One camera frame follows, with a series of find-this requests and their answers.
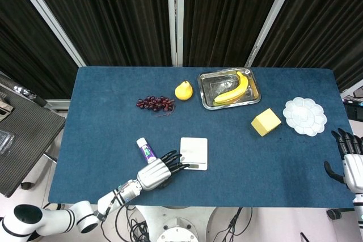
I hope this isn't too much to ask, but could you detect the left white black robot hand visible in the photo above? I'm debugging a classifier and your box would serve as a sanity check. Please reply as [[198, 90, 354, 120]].
[[137, 150, 191, 191]]

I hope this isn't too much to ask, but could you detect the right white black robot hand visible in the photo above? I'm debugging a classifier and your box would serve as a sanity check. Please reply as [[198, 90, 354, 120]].
[[323, 128, 363, 194]]

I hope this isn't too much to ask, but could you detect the purple and white tube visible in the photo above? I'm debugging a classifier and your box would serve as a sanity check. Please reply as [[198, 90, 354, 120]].
[[136, 137, 157, 164]]

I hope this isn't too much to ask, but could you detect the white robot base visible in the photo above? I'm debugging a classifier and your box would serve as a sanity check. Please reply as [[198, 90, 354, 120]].
[[135, 206, 219, 242]]

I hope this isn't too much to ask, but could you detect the white kitchen scale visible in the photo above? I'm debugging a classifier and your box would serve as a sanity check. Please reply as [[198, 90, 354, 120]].
[[178, 137, 209, 172]]

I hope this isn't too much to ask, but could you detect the black corrugated cable conduit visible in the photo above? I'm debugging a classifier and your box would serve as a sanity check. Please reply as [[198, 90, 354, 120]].
[[0, 72, 48, 107]]

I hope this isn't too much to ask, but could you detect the black caster wheel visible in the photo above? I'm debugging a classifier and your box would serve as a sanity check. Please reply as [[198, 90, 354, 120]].
[[326, 208, 345, 220]]

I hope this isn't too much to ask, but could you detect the blue table mat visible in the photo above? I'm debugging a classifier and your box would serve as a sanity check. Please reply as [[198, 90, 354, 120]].
[[47, 66, 355, 209]]

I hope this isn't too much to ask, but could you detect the black device with buttons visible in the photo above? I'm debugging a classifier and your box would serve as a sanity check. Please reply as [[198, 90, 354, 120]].
[[342, 96, 363, 121]]

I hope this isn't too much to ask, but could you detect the dark red grape bunch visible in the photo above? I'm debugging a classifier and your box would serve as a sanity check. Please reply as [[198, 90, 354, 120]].
[[136, 95, 176, 118]]

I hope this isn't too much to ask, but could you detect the white flower-shaped palette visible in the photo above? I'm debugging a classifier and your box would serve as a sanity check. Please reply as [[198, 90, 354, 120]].
[[282, 97, 328, 137]]

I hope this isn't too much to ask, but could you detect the yellow pear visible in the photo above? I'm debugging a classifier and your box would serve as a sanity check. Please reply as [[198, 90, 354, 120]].
[[174, 80, 193, 101]]

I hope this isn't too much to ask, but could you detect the yellow cube block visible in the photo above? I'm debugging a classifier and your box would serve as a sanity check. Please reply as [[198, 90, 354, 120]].
[[251, 108, 282, 137]]

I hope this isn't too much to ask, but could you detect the steel rectangular tray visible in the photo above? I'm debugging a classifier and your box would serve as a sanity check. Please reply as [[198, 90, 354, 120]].
[[197, 67, 261, 111]]

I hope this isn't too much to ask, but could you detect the yellow banana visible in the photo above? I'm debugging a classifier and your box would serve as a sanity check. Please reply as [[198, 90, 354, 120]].
[[213, 71, 250, 104]]

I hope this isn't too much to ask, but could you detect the black pleated curtain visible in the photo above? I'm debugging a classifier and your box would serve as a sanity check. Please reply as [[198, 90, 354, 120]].
[[24, 0, 172, 67], [251, 0, 363, 93], [0, 0, 78, 100], [183, 0, 288, 68]]

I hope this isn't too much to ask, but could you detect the clear plastic package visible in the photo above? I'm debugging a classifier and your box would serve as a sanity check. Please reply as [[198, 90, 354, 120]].
[[0, 129, 15, 156]]

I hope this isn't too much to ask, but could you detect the black cable bundle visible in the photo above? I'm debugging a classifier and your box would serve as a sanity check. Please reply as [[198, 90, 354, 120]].
[[212, 206, 254, 242], [100, 205, 150, 242]]

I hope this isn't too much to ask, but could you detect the grey aluminium frame rail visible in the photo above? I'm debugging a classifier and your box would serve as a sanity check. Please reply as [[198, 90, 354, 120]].
[[45, 99, 71, 112]]

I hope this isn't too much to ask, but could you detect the grey aluminium frame post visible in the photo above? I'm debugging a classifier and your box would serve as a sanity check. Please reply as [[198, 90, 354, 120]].
[[166, 0, 185, 67], [245, 0, 301, 67], [8, 0, 87, 67]]

